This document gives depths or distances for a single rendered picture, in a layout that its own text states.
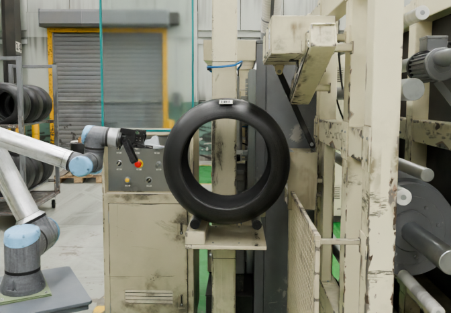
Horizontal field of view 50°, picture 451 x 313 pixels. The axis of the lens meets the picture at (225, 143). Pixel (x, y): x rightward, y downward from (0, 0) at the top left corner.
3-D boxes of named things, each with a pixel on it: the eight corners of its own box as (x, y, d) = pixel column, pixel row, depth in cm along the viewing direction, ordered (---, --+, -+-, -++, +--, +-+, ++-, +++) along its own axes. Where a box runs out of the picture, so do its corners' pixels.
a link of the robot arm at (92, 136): (85, 144, 230) (87, 123, 229) (111, 147, 230) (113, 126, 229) (79, 146, 221) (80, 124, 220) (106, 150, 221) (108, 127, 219)
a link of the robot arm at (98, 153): (77, 173, 220) (79, 147, 219) (85, 169, 232) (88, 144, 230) (97, 176, 220) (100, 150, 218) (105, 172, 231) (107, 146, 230)
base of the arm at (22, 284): (6, 300, 203) (5, 278, 202) (-6, 285, 218) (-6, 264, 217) (51, 290, 215) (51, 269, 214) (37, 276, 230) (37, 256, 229)
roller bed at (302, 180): (283, 201, 266) (284, 148, 263) (310, 201, 265) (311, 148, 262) (287, 209, 246) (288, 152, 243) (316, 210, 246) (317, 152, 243)
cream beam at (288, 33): (262, 65, 245) (262, 35, 244) (311, 65, 244) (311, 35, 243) (269, 54, 185) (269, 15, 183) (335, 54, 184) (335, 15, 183)
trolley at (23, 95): (15, 206, 658) (9, 64, 640) (61, 205, 660) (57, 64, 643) (-33, 232, 525) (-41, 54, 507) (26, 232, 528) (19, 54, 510)
